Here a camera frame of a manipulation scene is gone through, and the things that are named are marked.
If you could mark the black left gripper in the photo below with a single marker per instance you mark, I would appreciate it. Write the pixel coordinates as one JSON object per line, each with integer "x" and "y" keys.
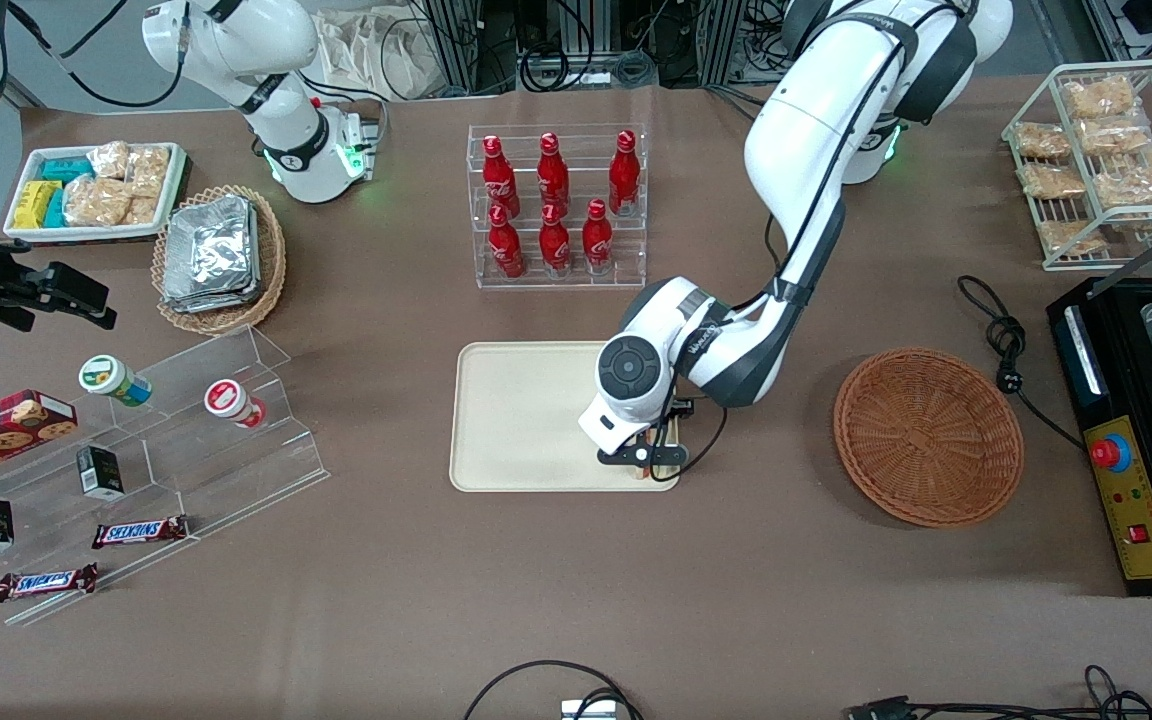
{"x": 684, "y": 411}

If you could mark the triangular sandwich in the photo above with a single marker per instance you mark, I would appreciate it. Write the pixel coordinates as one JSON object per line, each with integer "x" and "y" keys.
{"x": 641, "y": 474}

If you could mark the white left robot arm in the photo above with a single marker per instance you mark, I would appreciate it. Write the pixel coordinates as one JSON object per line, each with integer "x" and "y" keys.
{"x": 816, "y": 120}

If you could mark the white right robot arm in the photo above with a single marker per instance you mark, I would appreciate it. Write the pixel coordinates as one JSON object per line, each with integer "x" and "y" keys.
{"x": 236, "y": 40}

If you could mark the white rectangular snack tray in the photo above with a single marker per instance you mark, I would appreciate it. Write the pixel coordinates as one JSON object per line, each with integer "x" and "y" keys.
{"x": 86, "y": 234}

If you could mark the cream rectangular serving tray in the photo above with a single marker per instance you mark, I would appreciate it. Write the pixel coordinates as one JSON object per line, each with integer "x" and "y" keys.
{"x": 526, "y": 415}

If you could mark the oval light wicker basket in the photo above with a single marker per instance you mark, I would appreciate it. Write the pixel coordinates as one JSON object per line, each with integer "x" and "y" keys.
{"x": 271, "y": 260}

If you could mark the round brown wicker basket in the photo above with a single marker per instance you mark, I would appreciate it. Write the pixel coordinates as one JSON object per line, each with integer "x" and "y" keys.
{"x": 926, "y": 440}

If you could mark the green lid yoghurt cup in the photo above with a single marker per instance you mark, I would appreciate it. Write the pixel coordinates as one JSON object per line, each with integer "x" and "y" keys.
{"x": 106, "y": 378}

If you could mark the teal snack pack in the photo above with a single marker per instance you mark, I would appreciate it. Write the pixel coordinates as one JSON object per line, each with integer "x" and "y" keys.
{"x": 66, "y": 170}
{"x": 55, "y": 210}

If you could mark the clear rice cracker bag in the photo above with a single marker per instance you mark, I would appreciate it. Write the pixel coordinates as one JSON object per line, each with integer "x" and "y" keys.
{"x": 96, "y": 202}
{"x": 148, "y": 170}
{"x": 108, "y": 160}
{"x": 143, "y": 210}

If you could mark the yellow snack pack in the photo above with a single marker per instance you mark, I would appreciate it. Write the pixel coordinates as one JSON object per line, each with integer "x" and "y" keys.
{"x": 34, "y": 205}

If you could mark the silver foil packs stack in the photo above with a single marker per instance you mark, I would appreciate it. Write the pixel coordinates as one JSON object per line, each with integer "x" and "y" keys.
{"x": 211, "y": 255}

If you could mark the clear acrylic bottle rack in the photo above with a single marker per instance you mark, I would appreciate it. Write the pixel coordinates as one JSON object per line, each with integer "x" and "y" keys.
{"x": 576, "y": 285}

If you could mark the red lid yoghurt cup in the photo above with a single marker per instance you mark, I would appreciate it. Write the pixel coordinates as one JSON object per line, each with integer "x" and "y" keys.
{"x": 226, "y": 400}

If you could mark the red cola bottle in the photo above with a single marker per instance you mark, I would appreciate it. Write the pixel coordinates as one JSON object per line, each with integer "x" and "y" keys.
{"x": 555, "y": 245}
{"x": 624, "y": 175}
{"x": 500, "y": 180}
{"x": 506, "y": 250}
{"x": 597, "y": 240}
{"x": 553, "y": 175}

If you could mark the clear acrylic step shelf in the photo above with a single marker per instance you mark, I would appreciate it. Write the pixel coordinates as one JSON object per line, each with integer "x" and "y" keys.
{"x": 236, "y": 470}

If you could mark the brown Snickers bar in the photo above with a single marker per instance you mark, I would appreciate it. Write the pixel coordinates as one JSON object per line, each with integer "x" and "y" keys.
{"x": 46, "y": 582}
{"x": 141, "y": 532}

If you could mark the small grey device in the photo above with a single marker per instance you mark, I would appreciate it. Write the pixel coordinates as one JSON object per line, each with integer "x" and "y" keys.
{"x": 588, "y": 710}

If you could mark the white canvas bag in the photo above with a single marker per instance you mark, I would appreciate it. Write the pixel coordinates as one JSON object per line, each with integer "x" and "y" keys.
{"x": 366, "y": 50}

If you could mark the red emergency stop button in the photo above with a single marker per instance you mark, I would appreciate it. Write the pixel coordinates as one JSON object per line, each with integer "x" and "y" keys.
{"x": 1111, "y": 453}

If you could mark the clear fried snack bag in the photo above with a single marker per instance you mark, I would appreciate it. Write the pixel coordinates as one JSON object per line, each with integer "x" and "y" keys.
{"x": 1051, "y": 181}
{"x": 1041, "y": 140}
{"x": 1098, "y": 97}
{"x": 1071, "y": 238}
{"x": 1114, "y": 136}
{"x": 1136, "y": 187}

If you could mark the black appliance with yellow panel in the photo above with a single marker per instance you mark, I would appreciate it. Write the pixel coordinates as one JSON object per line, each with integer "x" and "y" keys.
{"x": 1116, "y": 360}

